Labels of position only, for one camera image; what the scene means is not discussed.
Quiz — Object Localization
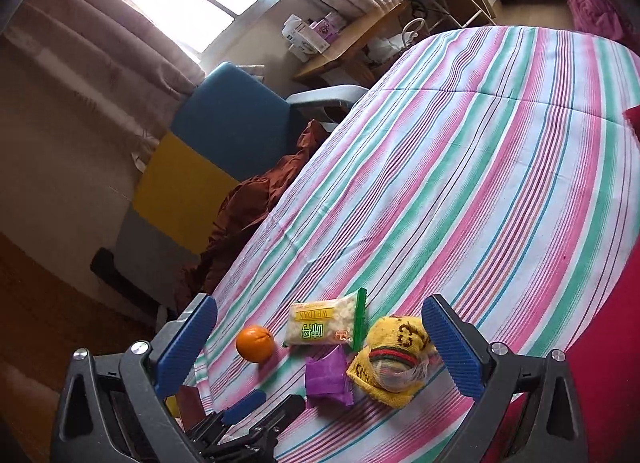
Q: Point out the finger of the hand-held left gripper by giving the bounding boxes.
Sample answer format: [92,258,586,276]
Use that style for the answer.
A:
[202,389,268,439]
[245,394,306,439]

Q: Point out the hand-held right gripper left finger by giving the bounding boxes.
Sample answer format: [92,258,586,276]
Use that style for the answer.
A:
[50,293,219,463]

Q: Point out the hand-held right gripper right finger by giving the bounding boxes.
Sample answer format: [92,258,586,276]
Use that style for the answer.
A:
[421,294,591,463]

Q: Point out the purple snack packet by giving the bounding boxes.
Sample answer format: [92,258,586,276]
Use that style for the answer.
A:
[305,345,355,409]

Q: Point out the yellow knitted pouch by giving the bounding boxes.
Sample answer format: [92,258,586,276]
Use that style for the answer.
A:
[346,315,444,410]

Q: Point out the orange fruit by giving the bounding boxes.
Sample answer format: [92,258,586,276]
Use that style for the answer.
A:
[236,325,276,363]

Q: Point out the white green snack packet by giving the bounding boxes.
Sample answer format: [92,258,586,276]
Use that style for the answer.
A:
[283,288,370,352]

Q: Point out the brown red cloth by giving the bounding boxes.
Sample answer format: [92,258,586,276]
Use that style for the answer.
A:
[175,120,341,301]

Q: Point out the grey yellow blue chair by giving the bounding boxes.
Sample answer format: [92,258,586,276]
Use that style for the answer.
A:
[90,62,371,304]

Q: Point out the white plastic bag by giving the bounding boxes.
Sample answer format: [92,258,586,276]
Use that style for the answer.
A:
[367,18,422,64]

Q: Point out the wooden desk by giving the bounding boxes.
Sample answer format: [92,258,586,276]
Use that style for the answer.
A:
[292,0,410,87]

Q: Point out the white printed carton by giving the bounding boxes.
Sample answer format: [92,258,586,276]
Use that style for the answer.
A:
[281,14,332,62]

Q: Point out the purple small carton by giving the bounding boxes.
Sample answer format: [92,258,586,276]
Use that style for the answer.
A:
[307,13,347,42]

